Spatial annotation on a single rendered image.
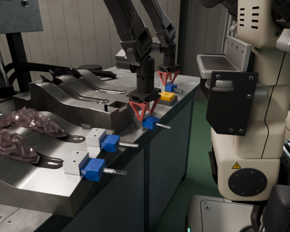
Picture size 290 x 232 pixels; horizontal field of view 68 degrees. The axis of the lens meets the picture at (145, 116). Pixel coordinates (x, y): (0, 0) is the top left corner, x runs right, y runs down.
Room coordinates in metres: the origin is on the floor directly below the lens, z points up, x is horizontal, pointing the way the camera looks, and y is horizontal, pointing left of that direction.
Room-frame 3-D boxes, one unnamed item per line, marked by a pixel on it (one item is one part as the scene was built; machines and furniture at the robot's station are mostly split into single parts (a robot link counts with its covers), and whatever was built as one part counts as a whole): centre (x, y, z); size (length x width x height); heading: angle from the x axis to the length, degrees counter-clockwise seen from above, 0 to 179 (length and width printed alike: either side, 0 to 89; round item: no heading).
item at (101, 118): (0.83, 0.26, 0.87); 0.50 x 0.26 x 0.14; 61
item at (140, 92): (0.67, 0.00, 0.95); 0.10 x 0.07 x 0.07; 144
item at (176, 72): (1.08, -0.13, 0.88); 0.07 x 0.07 x 0.09; 39
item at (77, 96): (0.82, 0.25, 0.92); 0.35 x 0.16 x 0.09; 61
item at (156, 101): (0.69, -0.01, 0.88); 0.07 x 0.07 x 0.09; 54
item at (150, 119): (0.66, -0.03, 0.83); 0.13 x 0.05 x 0.05; 54
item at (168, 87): (1.04, -0.14, 0.83); 0.13 x 0.05 x 0.05; 38
